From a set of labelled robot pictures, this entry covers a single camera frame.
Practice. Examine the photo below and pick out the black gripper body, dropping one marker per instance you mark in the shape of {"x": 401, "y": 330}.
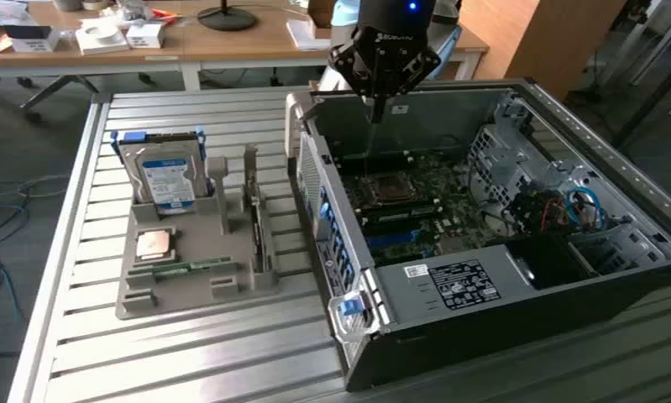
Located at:
{"x": 393, "y": 25}

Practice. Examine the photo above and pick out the grey parts rack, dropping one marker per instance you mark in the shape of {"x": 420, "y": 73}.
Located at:
{"x": 200, "y": 252}

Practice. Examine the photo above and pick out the green RAM stick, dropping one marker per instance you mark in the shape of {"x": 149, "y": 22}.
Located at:
{"x": 200, "y": 265}

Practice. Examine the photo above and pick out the white paper booklet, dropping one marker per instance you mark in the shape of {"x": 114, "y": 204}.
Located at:
{"x": 307, "y": 35}

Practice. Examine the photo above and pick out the black round lamp base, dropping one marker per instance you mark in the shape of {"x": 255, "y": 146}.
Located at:
{"x": 225, "y": 19}

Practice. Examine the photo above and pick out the black open PC case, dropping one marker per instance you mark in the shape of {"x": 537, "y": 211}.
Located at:
{"x": 508, "y": 327}

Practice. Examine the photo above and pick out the black RAM module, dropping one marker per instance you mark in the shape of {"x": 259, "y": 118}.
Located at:
{"x": 396, "y": 208}
{"x": 401, "y": 218}

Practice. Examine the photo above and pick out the wooden cabinet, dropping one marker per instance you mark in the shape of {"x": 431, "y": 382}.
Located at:
{"x": 536, "y": 42}

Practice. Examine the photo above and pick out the blue case latch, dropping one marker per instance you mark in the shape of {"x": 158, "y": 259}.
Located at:
{"x": 351, "y": 306}

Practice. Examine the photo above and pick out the white box with tape roll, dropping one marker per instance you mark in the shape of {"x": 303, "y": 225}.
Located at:
{"x": 102, "y": 38}

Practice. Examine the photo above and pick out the small white carton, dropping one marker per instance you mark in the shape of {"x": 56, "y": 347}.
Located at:
{"x": 144, "y": 35}

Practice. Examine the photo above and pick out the hard disk in blue caddy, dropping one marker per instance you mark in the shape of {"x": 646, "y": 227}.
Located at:
{"x": 164, "y": 176}

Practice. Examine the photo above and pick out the metal disk bay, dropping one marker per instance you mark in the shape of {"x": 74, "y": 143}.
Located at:
{"x": 615, "y": 247}

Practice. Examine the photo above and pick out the graphics card with metal bracket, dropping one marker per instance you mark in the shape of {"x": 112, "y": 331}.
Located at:
{"x": 261, "y": 235}

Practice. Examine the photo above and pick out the CPU socket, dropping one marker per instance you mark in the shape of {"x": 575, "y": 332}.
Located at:
{"x": 391, "y": 189}

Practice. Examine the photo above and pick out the wooden desk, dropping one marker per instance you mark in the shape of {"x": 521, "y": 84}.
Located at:
{"x": 228, "y": 44}

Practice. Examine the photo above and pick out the green motherboard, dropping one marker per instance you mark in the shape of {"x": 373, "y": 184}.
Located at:
{"x": 452, "y": 201}

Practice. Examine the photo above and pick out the blue expansion slot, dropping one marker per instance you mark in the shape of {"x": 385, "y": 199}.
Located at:
{"x": 393, "y": 240}

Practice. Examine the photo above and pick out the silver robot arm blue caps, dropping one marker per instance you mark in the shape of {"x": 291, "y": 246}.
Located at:
{"x": 343, "y": 10}

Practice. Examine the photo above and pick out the grey power supply unit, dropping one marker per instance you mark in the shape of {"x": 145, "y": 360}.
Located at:
{"x": 457, "y": 281}

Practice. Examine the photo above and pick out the black and white box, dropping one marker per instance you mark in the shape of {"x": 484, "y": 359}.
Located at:
{"x": 32, "y": 40}

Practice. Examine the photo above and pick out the copper-topped CPU chip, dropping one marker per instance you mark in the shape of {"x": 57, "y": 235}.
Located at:
{"x": 152, "y": 245}

